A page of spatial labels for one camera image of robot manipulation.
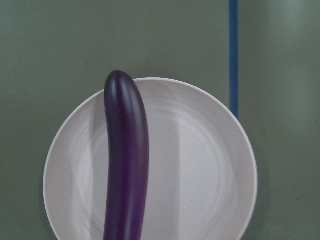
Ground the purple eggplant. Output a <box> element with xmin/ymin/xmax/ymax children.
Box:
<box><xmin>103</xmin><ymin>70</ymin><xmax>149</xmax><ymax>240</ymax></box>

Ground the pink plate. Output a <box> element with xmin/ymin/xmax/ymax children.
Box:
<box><xmin>43</xmin><ymin>77</ymin><xmax>258</xmax><ymax>240</ymax></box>

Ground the blue tape by pink plate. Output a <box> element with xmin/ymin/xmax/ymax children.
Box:
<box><xmin>229</xmin><ymin>0</ymin><xmax>239</xmax><ymax>118</ymax></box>

